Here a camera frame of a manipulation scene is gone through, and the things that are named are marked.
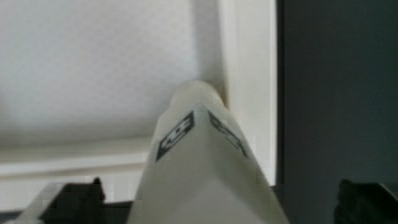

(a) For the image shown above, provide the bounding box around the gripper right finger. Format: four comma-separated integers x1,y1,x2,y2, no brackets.
333,179,398,224

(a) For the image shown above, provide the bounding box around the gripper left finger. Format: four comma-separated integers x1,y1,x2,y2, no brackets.
10,177,108,224

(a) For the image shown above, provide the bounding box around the white desk leg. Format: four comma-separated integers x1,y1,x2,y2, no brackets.
125,80,289,224

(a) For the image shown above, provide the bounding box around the white desk top tray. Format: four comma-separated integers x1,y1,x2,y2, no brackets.
0,0,276,211

